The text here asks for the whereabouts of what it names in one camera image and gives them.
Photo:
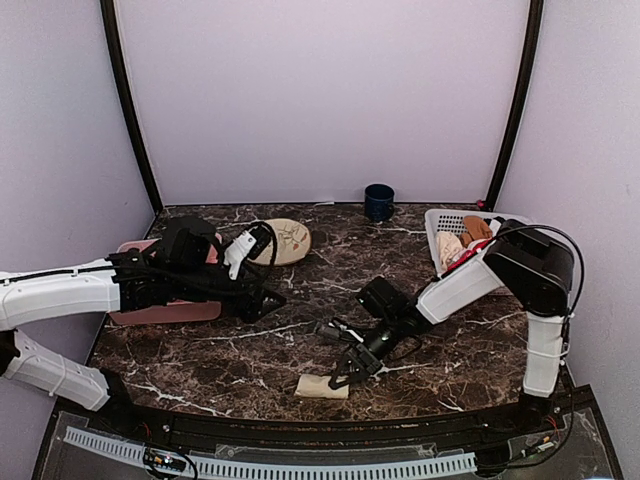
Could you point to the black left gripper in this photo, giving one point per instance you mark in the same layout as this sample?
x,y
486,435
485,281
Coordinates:
x,y
251,313

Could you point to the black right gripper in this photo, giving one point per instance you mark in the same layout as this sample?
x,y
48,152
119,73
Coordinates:
x,y
372,366

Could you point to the cream underwear with navy trim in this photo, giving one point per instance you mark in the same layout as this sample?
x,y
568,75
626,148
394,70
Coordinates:
x,y
314,386

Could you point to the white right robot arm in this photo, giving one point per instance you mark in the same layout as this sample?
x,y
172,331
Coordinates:
x,y
540,266

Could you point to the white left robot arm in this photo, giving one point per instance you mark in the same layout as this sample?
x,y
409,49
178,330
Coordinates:
x,y
38,307

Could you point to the bird pattern ceramic plate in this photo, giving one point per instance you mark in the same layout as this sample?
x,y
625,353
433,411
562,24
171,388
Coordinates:
x,y
294,240

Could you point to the pink divided organizer box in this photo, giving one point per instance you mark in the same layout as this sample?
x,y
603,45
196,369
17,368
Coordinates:
x,y
176,312

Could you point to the dark blue mug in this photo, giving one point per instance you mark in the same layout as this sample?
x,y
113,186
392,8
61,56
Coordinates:
x,y
379,202

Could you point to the beige garment in basket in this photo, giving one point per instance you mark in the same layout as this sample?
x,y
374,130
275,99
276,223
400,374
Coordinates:
x,y
449,248

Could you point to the red garment in basket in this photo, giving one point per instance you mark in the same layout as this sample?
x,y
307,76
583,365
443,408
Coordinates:
x,y
473,248

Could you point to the white plastic laundry basket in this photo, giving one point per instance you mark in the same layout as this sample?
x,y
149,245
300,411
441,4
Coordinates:
x,y
451,220

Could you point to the brown garment in basket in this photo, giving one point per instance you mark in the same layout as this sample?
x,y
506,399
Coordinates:
x,y
477,229

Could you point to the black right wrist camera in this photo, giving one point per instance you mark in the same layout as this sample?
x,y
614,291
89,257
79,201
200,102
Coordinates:
x,y
381,299

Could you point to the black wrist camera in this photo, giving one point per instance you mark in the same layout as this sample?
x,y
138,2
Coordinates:
x,y
186,241
381,299

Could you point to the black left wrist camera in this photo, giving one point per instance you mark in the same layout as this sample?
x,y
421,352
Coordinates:
x,y
186,241

